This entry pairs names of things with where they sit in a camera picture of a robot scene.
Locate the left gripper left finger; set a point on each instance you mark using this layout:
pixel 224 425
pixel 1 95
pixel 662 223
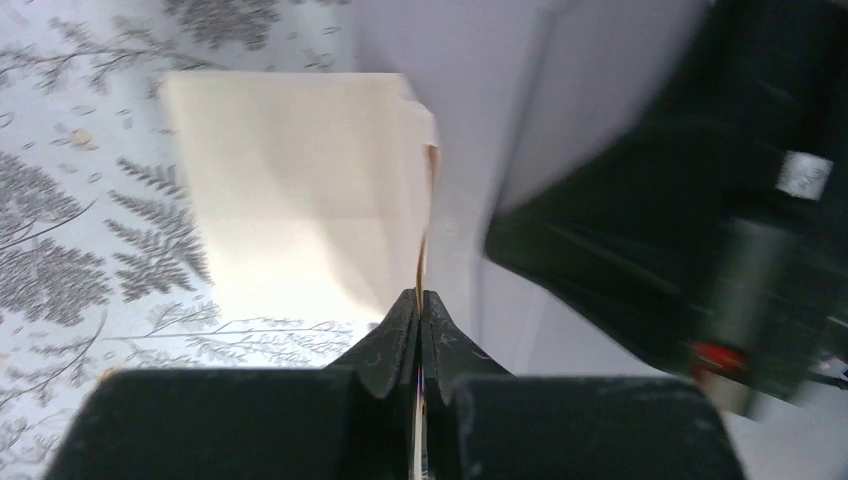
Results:
pixel 348 420

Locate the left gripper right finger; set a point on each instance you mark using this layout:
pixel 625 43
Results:
pixel 485 423

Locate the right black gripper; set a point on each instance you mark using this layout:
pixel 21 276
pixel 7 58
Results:
pixel 710 234

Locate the grey lavender envelope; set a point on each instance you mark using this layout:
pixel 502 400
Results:
pixel 470 63

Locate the beige lined letter paper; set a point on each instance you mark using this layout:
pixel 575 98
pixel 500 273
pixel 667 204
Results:
pixel 312 192

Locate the floral patterned table mat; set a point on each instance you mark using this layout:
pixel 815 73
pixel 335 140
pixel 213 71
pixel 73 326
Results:
pixel 102 268

